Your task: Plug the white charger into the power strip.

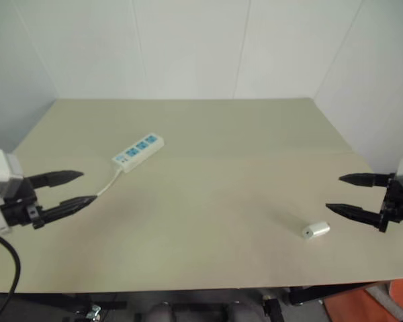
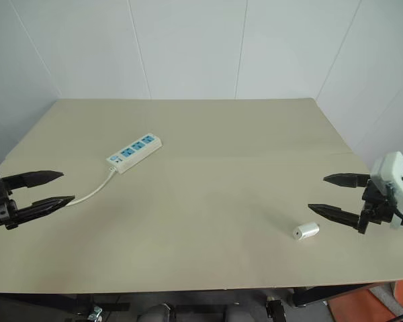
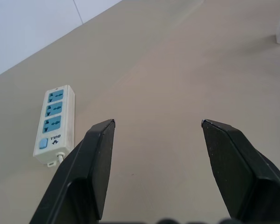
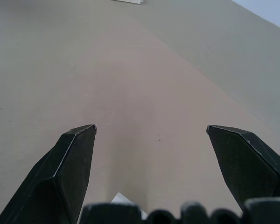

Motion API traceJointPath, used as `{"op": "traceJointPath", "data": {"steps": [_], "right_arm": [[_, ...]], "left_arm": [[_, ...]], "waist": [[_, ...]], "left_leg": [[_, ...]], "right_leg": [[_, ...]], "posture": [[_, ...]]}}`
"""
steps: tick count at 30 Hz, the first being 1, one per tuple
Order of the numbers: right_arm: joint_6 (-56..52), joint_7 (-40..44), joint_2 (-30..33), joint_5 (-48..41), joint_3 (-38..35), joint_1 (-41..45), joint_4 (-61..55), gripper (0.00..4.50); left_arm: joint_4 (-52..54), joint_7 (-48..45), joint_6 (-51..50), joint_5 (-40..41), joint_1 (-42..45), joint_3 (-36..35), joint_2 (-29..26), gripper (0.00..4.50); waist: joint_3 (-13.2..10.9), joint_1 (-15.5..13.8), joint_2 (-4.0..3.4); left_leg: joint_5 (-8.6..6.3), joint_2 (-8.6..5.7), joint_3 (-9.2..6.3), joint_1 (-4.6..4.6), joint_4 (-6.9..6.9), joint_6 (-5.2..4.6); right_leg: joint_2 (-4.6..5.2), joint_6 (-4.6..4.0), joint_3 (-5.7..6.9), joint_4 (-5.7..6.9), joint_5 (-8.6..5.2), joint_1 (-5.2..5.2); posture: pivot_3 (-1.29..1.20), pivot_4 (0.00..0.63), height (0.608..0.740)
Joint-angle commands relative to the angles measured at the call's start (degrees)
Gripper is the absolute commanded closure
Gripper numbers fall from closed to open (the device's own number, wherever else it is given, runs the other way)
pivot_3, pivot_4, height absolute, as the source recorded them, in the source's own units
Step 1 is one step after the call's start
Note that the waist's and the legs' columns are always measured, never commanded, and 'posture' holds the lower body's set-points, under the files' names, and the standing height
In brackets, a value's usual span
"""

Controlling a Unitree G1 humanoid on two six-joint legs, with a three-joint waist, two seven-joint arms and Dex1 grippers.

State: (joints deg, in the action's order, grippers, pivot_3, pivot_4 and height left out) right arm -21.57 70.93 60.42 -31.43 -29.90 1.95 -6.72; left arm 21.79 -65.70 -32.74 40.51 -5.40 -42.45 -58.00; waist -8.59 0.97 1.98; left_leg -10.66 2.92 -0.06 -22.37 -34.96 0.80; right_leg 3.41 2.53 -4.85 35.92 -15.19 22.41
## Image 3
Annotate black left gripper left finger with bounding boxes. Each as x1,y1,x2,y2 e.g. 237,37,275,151
29,119,116,224

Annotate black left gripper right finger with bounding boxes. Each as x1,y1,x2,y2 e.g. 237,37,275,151
201,119,280,224

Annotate white power strip blue sockets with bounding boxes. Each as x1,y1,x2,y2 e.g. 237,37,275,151
33,84,76,168

